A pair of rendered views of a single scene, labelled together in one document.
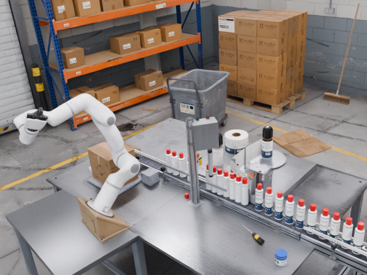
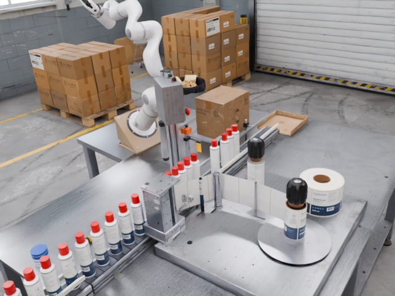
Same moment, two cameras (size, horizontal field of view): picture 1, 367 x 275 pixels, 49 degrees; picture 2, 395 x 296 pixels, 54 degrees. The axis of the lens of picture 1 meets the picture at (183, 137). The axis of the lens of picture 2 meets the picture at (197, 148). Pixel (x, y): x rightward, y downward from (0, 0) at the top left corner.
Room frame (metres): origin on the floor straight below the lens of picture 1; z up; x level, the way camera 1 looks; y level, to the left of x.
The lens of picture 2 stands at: (2.35, -1.91, 2.02)
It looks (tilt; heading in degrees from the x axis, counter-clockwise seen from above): 27 degrees down; 84
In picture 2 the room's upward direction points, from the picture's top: 4 degrees counter-clockwise
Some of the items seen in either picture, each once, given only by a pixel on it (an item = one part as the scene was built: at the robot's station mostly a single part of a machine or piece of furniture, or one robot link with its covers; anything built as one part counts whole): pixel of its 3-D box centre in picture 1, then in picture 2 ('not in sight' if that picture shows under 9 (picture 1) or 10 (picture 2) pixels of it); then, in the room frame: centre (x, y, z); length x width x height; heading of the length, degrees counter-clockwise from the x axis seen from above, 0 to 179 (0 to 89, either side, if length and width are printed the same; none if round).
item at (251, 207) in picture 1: (203, 187); (203, 185); (2.56, -0.12, 0.86); 1.65 x 0.08 x 0.04; 46
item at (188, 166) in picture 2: (214, 179); (188, 175); (2.48, -0.20, 0.98); 0.05 x 0.05 x 0.20
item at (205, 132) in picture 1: (203, 133); (169, 99); (2.43, -0.14, 1.38); 0.17 x 0.10 x 0.19; 101
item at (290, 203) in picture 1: (289, 209); (99, 243); (2.06, -0.63, 0.98); 0.05 x 0.05 x 0.20
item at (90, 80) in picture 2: not in sight; (81, 80); (1.39, 3.64, 0.45); 1.20 x 0.84 x 0.89; 131
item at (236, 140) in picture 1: (236, 142); (320, 191); (3.08, -0.45, 0.95); 0.20 x 0.20 x 0.14
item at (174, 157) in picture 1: (175, 162); (229, 145); (2.76, 0.08, 0.98); 0.05 x 0.05 x 0.20
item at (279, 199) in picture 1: (279, 205); (113, 233); (2.12, -0.58, 0.98); 0.05 x 0.05 x 0.20
